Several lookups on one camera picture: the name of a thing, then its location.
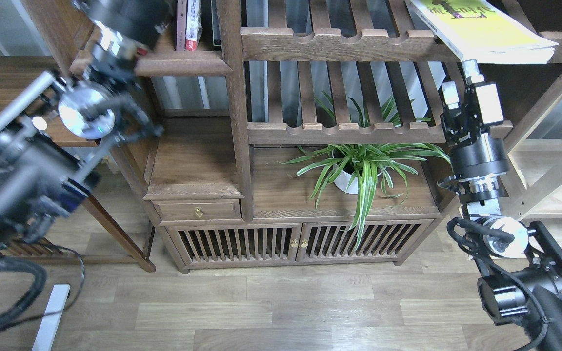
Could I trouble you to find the light wooden shelf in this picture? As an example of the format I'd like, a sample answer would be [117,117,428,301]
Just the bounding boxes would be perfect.
[501,76,562,247]

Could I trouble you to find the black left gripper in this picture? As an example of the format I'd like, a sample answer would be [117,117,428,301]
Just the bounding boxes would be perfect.
[74,0,174,50]

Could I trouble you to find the spider plant leaves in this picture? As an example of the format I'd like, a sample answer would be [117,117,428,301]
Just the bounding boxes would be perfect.
[286,142,451,248]

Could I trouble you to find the dark wooden bookshelf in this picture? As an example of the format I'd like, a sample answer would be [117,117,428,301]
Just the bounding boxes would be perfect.
[20,0,562,274]

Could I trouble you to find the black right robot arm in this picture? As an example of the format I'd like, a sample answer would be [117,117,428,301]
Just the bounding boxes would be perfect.
[439,59,562,351]

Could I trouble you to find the dark wooden side shelf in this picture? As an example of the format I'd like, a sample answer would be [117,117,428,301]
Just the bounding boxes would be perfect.
[0,56,156,273]

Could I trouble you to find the red white upright book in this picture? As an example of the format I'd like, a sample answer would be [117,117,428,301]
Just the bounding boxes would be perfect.
[184,0,201,51]

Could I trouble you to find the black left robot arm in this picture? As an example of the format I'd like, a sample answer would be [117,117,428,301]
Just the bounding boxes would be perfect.
[0,0,174,333]

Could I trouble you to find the dark upright book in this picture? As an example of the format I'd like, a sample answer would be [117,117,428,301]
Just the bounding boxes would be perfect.
[210,0,221,50]

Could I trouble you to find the white table leg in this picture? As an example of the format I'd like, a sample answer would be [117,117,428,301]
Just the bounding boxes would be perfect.
[31,284,71,351]

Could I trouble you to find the yellow green book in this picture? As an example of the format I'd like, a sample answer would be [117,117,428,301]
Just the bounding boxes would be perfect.
[406,0,558,64]

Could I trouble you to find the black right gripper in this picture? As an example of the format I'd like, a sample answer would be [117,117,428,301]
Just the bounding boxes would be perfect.
[440,58,509,182]

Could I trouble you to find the white plant pot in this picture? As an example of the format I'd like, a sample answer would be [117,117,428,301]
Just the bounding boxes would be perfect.
[330,149,383,196]

